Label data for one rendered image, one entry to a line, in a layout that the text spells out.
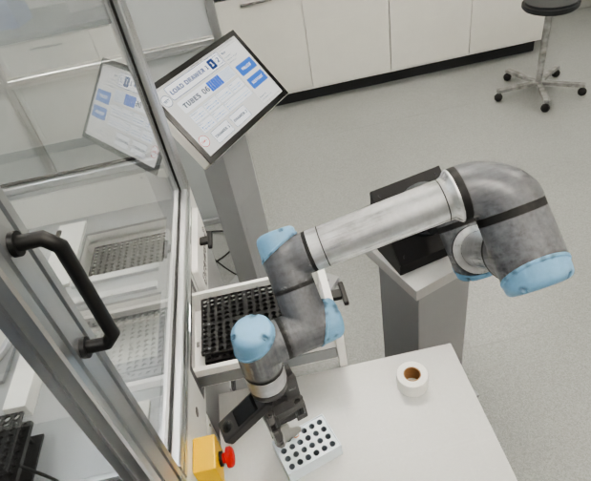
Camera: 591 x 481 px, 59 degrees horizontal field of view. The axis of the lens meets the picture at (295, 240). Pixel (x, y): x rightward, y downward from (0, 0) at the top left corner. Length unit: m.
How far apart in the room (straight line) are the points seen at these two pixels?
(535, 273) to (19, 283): 0.72
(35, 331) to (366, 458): 0.78
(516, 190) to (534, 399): 1.40
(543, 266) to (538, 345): 1.46
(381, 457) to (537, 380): 1.18
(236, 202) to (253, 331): 1.24
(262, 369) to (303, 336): 0.09
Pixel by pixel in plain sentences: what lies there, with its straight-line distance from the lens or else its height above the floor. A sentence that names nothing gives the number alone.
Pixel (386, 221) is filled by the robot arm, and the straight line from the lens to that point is 0.88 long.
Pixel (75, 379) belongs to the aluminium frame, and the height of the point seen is 1.36.
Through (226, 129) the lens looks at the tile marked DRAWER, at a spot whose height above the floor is 1.00.
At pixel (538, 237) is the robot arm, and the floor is 1.24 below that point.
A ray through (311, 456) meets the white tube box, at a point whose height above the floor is 0.80.
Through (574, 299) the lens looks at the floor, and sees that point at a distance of 2.56.
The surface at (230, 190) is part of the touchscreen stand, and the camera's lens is 2.04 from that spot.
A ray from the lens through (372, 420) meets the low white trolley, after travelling 1.22.
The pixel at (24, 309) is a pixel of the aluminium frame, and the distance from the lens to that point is 0.58.
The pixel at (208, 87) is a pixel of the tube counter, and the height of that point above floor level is 1.11.
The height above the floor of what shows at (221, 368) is 0.88.
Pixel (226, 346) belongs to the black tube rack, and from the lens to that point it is 1.22.
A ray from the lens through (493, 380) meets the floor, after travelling 2.22.
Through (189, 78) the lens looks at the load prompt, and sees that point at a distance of 1.86.
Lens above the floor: 1.82
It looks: 40 degrees down
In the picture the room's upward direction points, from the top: 12 degrees counter-clockwise
